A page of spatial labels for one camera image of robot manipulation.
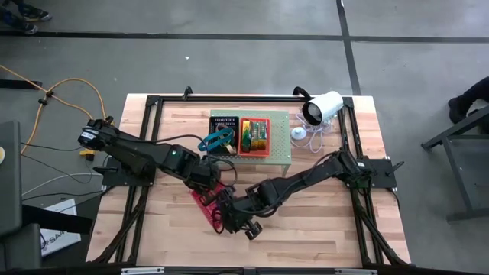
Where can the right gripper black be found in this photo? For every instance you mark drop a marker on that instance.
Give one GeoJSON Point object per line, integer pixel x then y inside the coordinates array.
{"type": "Point", "coordinates": [238, 214]}

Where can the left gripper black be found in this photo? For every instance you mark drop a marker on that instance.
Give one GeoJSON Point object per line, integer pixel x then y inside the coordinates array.
{"type": "Point", "coordinates": [204, 179]}

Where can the red slotted plastic basket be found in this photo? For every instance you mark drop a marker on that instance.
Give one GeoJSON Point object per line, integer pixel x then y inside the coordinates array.
{"type": "Point", "coordinates": [202, 210]}

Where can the cream rubber band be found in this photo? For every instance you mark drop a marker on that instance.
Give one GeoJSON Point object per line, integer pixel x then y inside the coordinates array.
{"type": "Point", "coordinates": [230, 149]}

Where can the blue rubber band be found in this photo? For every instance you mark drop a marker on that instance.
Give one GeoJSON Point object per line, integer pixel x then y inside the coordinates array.
{"type": "Point", "coordinates": [217, 137]}

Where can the yellow green Crayola box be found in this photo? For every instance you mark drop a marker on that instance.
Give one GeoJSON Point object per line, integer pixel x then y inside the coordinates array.
{"type": "Point", "coordinates": [246, 135]}

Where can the black perforated tray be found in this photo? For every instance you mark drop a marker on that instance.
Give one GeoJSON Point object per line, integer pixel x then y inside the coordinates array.
{"type": "Point", "coordinates": [223, 121]}

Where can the orange slotted plastic basket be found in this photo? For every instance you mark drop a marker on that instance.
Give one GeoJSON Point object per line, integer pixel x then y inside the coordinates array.
{"type": "Point", "coordinates": [267, 137]}

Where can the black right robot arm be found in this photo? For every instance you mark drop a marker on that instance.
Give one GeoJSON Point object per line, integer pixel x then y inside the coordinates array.
{"type": "Point", "coordinates": [313, 173]}

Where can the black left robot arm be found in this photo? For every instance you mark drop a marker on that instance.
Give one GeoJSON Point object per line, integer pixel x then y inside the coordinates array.
{"type": "Point", "coordinates": [145, 153]}

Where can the green perforated metal shelf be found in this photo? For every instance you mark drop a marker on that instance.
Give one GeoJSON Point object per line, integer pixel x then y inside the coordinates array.
{"type": "Point", "coordinates": [280, 137]}

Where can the white round puck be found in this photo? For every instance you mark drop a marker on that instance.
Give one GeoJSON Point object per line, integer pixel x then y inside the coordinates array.
{"type": "Point", "coordinates": [298, 133]}

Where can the white printed box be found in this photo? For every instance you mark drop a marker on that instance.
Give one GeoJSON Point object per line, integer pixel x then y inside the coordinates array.
{"type": "Point", "coordinates": [61, 240]}

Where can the grey equipment case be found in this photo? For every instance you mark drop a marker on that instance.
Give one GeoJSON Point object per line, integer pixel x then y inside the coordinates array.
{"type": "Point", "coordinates": [9, 183]}

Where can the black metal side table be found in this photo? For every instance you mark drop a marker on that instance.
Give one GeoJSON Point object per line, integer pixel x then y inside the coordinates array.
{"type": "Point", "coordinates": [466, 172]}

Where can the person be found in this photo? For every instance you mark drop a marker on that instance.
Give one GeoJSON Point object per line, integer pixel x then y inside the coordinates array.
{"type": "Point", "coordinates": [470, 99]}
{"type": "Point", "coordinates": [32, 15]}

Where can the black metal table frame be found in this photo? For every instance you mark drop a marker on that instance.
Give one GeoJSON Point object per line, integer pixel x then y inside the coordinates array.
{"type": "Point", "coordinates": [248, 99]}

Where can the white camera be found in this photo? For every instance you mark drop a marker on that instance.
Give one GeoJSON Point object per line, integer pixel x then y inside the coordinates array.
{"type": "Point", "coordinates": [326, 105]}

